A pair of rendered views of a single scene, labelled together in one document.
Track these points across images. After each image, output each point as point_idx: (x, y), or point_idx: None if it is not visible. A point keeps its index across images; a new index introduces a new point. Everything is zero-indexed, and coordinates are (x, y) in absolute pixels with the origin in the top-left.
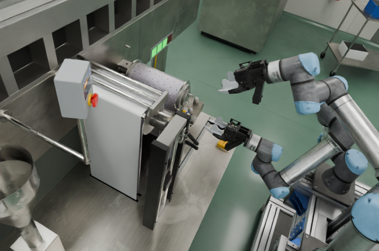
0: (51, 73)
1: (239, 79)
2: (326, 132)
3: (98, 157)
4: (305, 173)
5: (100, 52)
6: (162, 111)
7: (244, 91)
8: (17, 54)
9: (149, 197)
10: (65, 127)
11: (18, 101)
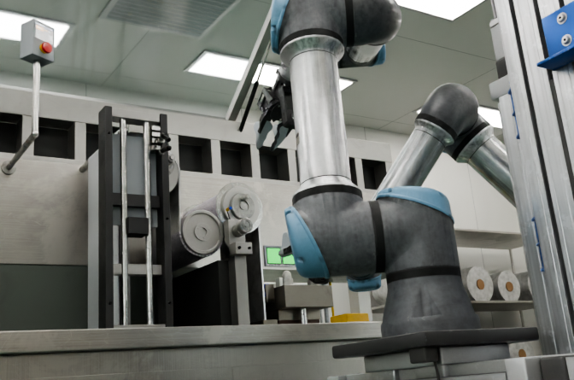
0: (73, 162)
1: (264, 108)
2: (495, 184)
3: (94, 277)
4: None
5: None
6: None
7: (266, 112)
8: (53, 149)
9: (100, 227)
10: (76, 251)
11: (27, 163)
